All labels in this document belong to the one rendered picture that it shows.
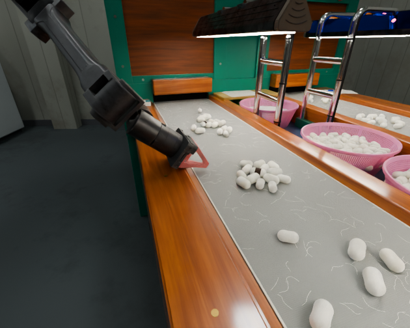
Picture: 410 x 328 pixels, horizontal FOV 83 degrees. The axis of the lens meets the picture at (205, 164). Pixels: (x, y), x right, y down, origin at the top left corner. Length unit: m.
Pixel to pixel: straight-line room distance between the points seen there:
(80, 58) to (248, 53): 1.01
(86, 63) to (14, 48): 3.30
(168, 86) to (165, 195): 0.82
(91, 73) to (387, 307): 0.57
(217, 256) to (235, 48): 1.17
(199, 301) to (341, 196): 0.37
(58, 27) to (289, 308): 0.68
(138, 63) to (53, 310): 1.17
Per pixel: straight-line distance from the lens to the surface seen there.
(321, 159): 0.64
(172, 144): 0.49
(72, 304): 1.33
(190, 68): 1.29
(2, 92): 3.59
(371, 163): 0.75
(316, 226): 0.45
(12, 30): 3.81
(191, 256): 0.34
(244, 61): 1.40
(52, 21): 0.70
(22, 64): 3.82
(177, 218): 0.39
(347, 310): 0.37
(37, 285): 1.47
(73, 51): 0.59
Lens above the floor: 1.02
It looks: 28 degrees down
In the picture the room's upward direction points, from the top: straight up
